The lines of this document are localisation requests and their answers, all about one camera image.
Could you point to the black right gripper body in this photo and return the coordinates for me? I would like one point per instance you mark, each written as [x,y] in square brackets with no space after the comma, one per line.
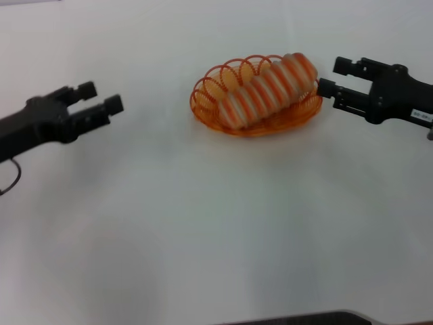
[399,94]

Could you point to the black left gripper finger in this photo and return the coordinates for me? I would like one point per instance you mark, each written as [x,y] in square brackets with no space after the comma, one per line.
[83,91]
[105,110]

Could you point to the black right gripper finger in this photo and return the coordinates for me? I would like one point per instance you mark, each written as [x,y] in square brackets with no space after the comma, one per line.
[352,67]
[341,94]

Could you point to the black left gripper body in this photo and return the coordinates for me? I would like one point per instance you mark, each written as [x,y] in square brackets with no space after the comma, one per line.
[30,125]

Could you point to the orange striped bread loaf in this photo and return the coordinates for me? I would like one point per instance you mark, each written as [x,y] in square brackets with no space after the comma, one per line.
[267,91]

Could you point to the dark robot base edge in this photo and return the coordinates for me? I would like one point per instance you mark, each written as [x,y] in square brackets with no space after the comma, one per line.
[304,318]

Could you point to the grey wrist connector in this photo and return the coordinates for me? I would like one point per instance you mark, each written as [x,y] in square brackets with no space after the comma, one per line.
[430,133]

